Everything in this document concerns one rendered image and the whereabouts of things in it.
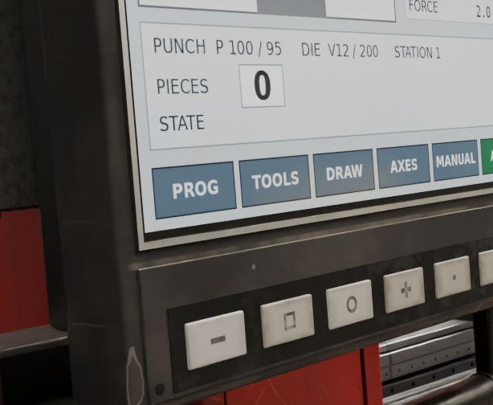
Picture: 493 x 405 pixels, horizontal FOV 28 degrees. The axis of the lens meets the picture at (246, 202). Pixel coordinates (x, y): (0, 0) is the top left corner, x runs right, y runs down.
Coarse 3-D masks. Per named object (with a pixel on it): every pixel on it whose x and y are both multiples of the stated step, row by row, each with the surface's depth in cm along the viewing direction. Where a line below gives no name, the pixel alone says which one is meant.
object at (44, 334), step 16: (0, 336) 88; (16, 336) 87; (32, 336) 87; (48, 336) 86; (64, 336) 85; (0, 352) 81; (16, 352) 82; (32, 352) 91; (48, 352) 92; (64, 352) 93; (0, 368) 89; (16, 368) 90; (32, 368) 91; (48, 368) 92; (64, 368) 93; (16, 384) 90; (32, 384) 91; (48, 384) 92; (64, 384) 93; (16, 400) 90; (32, 400) 89; (48, 400) 89; (64, 400) 88
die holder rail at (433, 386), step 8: (456, 376) 160; (464, 376) 160; (432, 384) 156; (440, 384) 156; (448, 384) 157; (408, 392) 153; (416, 392) 152; (424, 392) 153; (384, 400) 149; (392, 400) 149; (400, 400) 149; (408, 400) 148
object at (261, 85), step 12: (240, 72) 49; (252, 72) 49; (264, 72) 50; (276, 72) 50; (240, 84) 48; (252, 84) 49; (264, 84) 50; (276, 84) 50; (252, 96) 49; (264, 96) 50; (276, 96) 50
